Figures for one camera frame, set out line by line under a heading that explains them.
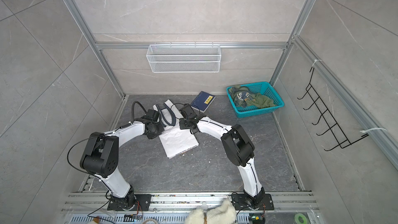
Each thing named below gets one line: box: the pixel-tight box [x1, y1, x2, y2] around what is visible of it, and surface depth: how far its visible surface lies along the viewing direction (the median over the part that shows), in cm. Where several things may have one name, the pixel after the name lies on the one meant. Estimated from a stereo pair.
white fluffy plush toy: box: [185, 199, 237, 224], surface depth 63 cm
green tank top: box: [228, 85, 276, 109], surface depth 113 cm
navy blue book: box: [190, 90, 216, 114], surface depth 117 cm
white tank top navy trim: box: [152, 99, 199, 160], surface depth 95 cm
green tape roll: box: [294, 213, 308, 224], surface depth 71 cm
